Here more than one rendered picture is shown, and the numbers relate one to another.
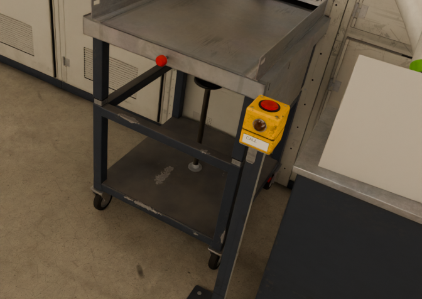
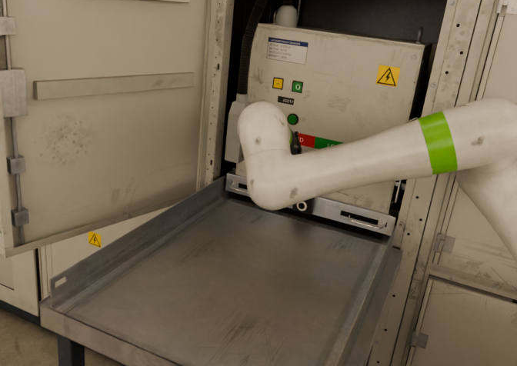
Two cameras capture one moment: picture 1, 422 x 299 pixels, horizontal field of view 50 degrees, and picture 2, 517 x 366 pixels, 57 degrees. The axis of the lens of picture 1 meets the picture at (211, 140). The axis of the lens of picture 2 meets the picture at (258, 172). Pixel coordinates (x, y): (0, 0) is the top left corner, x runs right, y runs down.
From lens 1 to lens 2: 53 cm
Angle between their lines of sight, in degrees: 15
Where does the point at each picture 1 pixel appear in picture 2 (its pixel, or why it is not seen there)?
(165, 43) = (165, 348)
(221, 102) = not seen: hidden behind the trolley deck
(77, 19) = (67, 247)
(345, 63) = (430, 310)
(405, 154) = not seen: outside the picture
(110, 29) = (79, 325)
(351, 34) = (435, 272)
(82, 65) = not seen: hidden behind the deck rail
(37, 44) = (18, 276)
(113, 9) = (91, 280)
